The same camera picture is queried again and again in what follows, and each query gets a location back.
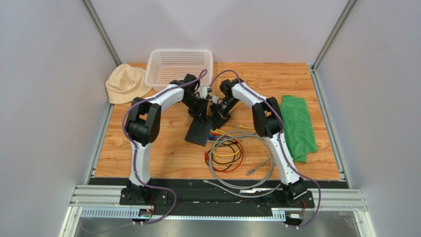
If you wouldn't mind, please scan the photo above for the green cloth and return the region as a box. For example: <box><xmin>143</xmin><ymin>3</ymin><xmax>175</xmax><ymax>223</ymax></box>
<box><xmin>279</xmin><ymin>95</ymin><xmax>318</xmax><ymax>163</ymax></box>

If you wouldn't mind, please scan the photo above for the red ethernet cable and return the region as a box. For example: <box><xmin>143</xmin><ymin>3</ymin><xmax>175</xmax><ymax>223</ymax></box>
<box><xmin>204</xmin><ymin>131</ymin><xmax>245</xmax><ymax>173</ymax></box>

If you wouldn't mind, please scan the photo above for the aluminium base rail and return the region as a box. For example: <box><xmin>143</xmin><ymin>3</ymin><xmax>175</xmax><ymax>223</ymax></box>
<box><xmin>70</xmin><ymin>185</ymin><xmax>368</xmax><ymax>220</ymax></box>

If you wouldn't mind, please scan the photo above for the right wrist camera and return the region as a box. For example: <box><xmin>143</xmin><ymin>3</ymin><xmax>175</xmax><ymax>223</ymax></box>
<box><xmin>210</xmin><ymin>95</ymin><xmax>219</xmax><ymax>104</ymax></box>

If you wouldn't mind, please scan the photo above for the black ethernet cable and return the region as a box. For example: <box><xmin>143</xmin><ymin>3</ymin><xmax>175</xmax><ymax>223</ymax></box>
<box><xmin>207</xmin><ymin>136</ymin><xmax>244</xmax><ymax>171</ymax></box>

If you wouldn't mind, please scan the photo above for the white perforated plastic basket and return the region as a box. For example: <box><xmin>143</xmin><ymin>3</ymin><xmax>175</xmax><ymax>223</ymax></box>
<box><xmin>144</xmin><ymin>49</ymin><xmax>213</xmax><ymax>91</ymax></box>

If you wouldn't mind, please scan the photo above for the black network switch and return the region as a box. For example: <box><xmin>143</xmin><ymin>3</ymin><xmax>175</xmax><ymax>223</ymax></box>
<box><xmin>185</xmin><ymin>116</ymin><xmax>212</xmax><ymax>147</ymax></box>

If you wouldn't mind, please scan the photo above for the grey ethernet cable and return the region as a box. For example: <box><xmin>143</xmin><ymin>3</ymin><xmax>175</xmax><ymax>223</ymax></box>
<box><xmin>217</xmin><ymin>134</ymin><xmax>275</xmax><ymax>176</ymax></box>

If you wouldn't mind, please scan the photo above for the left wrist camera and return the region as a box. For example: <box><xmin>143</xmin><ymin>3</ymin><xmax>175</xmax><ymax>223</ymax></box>
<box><xmin>198</xmin><ymin>86</ymin><xmax>212</xmax><ymax>99</ymax></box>

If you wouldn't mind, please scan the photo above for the long grey coiled cable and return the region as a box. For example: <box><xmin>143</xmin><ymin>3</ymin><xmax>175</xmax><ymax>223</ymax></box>
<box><xmin>202</xmin><ymin>130</ymin><xmax>284</xmax><ymax>199</ymax></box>

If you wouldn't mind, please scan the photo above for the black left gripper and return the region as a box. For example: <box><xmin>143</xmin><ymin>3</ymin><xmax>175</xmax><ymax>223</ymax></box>
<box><xmin>182</xmin><ymin>95</ymin><xmax>210</xmax><ymax>124</ymax></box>

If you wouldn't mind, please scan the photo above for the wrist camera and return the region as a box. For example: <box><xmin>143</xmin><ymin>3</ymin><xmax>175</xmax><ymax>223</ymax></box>
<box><xmin>198</xmin><ymin>86</ymin><xmax>212</xmax><ymax>99</ymax></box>
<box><xmin>210</xmin><ymin>95</ymin><xmax>219</xmax><ymax>104</ymax></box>

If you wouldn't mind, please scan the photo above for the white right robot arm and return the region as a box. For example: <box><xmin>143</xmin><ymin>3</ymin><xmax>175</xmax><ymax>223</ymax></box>
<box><xmin>210</xmin><ymin>79</ymin><xmax>307</xmax><ymax>204</ymax></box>

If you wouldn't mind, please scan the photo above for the cream bucket hat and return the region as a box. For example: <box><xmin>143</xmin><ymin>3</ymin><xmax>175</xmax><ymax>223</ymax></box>
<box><xmin>105</xmin><ymin>64</ymin><xmax>152</xmax><ymax>104</ymax></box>

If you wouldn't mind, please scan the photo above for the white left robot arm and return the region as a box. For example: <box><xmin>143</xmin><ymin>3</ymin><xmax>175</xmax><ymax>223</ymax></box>
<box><xmin>120</xmin><ymin>69</ymin><xmax>212</xmax><ymax>205</ymax></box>

